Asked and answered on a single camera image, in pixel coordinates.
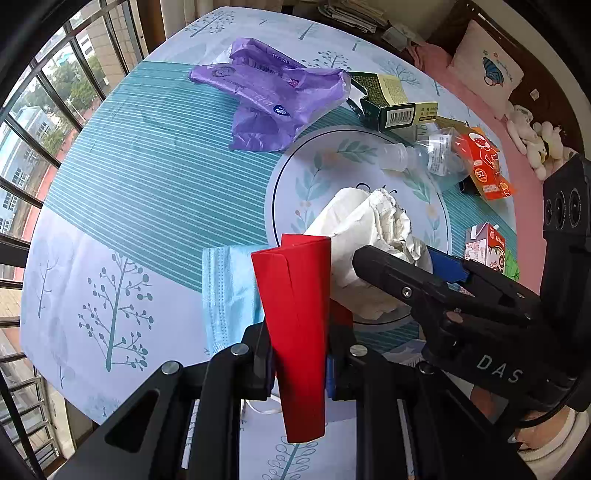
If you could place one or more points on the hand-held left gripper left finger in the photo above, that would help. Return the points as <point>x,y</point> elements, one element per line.
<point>265,374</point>

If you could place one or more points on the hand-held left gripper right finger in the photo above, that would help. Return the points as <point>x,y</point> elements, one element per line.
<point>330,378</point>

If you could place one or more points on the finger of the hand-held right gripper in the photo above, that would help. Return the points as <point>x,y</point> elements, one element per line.
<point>445,266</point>
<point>392,277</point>

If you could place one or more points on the red paper envelope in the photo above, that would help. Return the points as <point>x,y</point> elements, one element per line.
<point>295,323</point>

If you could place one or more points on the white paper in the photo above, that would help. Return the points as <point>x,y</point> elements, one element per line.
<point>364,221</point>

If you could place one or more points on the green paper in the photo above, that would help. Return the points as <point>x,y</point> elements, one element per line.
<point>511,265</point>

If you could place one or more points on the clear plastic bottle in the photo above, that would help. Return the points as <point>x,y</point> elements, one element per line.
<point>434,152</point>

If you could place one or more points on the person's right forearm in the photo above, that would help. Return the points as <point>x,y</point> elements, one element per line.
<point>549,443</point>

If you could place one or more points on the small pink drink carton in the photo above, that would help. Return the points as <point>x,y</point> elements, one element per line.
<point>485,244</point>

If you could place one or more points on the flat black packet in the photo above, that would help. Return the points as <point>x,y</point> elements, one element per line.
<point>468,187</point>

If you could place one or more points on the blue face mask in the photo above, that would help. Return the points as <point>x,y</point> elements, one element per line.
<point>226,295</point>

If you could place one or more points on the pink bed sheet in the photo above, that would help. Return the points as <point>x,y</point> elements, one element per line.
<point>521,203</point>

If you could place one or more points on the orange snack packet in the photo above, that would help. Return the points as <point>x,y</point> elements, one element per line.
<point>485,161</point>

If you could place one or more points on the white plush toy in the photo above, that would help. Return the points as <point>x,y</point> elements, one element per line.
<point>531,134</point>

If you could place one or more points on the green and gold carton box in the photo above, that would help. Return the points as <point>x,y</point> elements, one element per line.
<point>383,92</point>

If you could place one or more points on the pink printed pillow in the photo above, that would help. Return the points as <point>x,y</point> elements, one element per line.
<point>485,60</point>

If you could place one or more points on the tree print tablecloth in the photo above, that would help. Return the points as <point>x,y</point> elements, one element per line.
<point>152,184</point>

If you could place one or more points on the purple plastic bag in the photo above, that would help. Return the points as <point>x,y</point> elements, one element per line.
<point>263,92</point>

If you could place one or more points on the small pale box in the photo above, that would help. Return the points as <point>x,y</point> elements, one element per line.
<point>399,36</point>

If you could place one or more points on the dark wooden headboard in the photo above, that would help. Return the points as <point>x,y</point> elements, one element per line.
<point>549,55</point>

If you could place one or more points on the stack of papers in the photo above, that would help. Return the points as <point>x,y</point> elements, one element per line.
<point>351,14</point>

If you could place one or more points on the dark wooden nightstand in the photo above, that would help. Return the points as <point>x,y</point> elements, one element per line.
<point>304,7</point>

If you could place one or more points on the beige curtain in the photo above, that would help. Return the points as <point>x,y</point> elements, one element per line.
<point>203,7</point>

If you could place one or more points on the barred window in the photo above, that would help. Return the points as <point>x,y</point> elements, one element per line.
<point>51,101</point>

